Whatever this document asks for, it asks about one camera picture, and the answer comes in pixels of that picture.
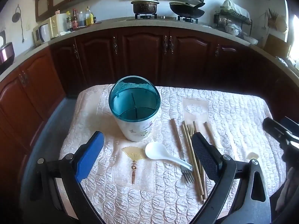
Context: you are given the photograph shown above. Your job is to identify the crumpled plastic bag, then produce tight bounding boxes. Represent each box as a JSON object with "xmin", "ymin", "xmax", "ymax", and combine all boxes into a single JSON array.
[{"xmin": 225, "ymin": 23, "xmax": 242, "ymax": 36}]

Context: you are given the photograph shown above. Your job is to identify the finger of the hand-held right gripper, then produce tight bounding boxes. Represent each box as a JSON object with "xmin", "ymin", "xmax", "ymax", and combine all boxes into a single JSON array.
[
  {"xmin": 280, "ymin": 116, "xmax": 299, "ymax": 131},
  {"xmin": 262, "ymin": 117, "xmax": 299, "ymax": 146}
]

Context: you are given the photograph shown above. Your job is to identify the white ceramic spoon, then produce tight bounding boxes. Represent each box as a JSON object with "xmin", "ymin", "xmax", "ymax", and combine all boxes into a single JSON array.
[{"xmin": 145, "ymin": 142, "xmax": 193, "ymax": 171}]

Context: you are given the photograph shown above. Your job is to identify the bundle of bamboo chopsticks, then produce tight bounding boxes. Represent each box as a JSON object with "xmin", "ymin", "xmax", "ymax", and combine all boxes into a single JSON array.
[{"xmin": 183, "ymin": 120, "xmax": 208, "ymax": 199}]

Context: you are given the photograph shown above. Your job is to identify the yellow cooking oil bottle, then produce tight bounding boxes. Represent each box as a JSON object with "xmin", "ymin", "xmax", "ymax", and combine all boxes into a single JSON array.
[{"xmin": 85, "ymin": 7, "xmax": 94, "ymax": 26}]

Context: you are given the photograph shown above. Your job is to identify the gas stove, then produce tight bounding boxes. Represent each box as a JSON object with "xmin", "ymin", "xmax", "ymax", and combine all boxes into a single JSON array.
[{"xmin": 126, "ymin": 13, "xmax": 199, "ymax": 24}]

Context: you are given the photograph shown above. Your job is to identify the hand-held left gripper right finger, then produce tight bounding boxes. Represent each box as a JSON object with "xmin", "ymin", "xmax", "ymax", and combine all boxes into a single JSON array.
[{"xmin": 191, "ymin": 132, "xmax": 272, "ymax": 224}]

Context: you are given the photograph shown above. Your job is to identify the wall chopstick holder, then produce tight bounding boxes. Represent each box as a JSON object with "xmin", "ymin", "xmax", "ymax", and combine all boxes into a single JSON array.
[{"xmin": 267, "ymin": 8, "xmax": 279, "ymax": 28}]

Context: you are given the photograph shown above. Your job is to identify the wooden cutting board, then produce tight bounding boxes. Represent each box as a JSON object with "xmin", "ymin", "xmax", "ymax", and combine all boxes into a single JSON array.
[{"xmin": 264, "ymin": 34, "xmax": 291, "ymax": 59}]

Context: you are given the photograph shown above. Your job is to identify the wooden handled fork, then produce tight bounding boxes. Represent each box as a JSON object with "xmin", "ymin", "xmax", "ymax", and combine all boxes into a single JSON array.
[{"xmin": 170, "ymin": 119, "xmax": 195, "ymax": 184}]

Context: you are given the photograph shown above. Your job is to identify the black wok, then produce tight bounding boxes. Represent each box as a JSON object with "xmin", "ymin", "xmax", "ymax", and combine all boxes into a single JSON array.
[{"xmin": 169, "ymin": 2, "xmax": 206, "ymax": 19}]

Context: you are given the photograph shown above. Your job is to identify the dark cooking pot with lid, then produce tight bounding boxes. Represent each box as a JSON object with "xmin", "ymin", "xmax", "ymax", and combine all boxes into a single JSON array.
[{"xmin": 130, "ymin": 0, "xmax": 160, "ymax": 15}]

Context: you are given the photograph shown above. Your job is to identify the rice cooker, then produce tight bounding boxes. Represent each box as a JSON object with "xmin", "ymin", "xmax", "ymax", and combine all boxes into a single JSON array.
[{"xmin": 0, "ymin": 42, "xmax": 15, "ymax": 64}]

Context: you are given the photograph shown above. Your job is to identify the white cloth cover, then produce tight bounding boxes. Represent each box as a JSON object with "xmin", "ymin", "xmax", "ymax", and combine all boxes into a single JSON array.
[{"xmin": 221, "ymin": 0, "xmax": 251, "ymax": 21}]

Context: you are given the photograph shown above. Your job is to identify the cream quilted tablecloth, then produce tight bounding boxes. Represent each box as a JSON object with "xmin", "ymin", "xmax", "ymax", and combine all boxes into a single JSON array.
[{"xmin": 58, "ymin": 84, "xmax": 286, "ymax": 224}]

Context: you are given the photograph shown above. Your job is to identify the teal rimmed white utensil holder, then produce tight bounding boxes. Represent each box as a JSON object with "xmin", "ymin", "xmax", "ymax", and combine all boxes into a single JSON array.
[{"xmin": 109, "ymin": 75, "xmax": 161, "ymax": 142}]

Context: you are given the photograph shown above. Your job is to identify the dark wooden base cabinets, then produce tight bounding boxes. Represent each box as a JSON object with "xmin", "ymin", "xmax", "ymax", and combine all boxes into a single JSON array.
[{"xmin": 0, "ymin": 26, "xmax": 299, "ymax": 192}]

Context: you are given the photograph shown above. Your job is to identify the cream microwave oven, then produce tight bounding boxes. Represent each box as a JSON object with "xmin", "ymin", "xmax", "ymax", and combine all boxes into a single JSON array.
[{"xmin": 33, "ymin": 14, "xmax": 59, "ymax": 47}]

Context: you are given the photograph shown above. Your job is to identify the speckled kitchen countertop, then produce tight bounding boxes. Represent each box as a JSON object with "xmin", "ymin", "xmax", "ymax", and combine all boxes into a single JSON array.
[{"xmin": 0, "ymin": 16, "xmax": 299, "ymax": 82}]

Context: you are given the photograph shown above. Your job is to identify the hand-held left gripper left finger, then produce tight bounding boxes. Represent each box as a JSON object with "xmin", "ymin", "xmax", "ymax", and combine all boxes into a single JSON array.
[{"xmin": 36, "ymin": 131, "xmax": 105, "ymax": 224}]

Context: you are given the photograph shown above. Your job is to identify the black wire dish rack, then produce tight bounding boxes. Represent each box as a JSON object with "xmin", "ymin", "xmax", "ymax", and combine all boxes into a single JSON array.
[{"xmin": 214, "ymin": 9, "xmax": 253, "ymax": 32}]

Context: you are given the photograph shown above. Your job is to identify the dark round hanging utensil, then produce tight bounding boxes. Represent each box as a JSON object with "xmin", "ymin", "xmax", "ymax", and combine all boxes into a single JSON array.
[{"xmin": 12, "ymin": 5, "xmax": 25, "ymax": 43}]

